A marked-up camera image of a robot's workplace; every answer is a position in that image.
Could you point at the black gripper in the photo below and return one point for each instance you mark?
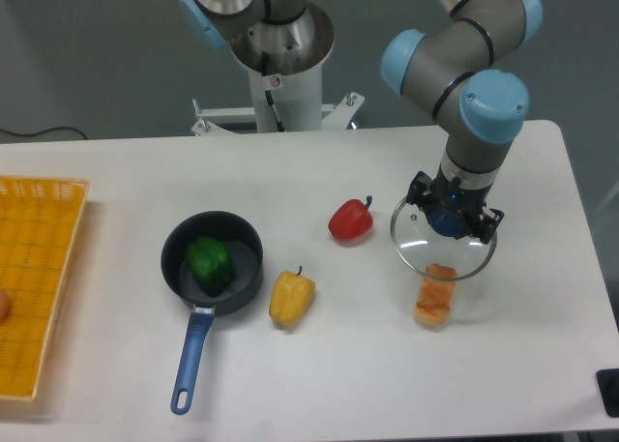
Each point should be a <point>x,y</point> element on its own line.
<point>451,210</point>

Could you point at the glass pot lid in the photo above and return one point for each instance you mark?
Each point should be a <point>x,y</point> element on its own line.
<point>419,246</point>

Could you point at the yellow woven basket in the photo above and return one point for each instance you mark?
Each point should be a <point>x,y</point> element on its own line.
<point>40,218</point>

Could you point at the black device at table corner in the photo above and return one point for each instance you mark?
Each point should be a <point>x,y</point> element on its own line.
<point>608,383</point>

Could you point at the yellow bell pepper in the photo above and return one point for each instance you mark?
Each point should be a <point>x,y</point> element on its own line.
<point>291,297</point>

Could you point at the green bell pepper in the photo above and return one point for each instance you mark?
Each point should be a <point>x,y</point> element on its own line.
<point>211,264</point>

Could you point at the toasted bread piece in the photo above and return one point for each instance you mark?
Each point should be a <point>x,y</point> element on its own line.
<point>433,304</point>

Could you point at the orange item in basket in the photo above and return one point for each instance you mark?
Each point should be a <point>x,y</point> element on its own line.
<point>5,304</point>

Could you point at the red bell pepper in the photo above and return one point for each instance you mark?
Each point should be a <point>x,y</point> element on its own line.
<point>351,220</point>

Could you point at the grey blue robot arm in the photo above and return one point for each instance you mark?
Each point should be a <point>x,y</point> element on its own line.
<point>450,76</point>

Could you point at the black pot blue handle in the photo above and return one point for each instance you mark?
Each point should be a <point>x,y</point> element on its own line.
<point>245,247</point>

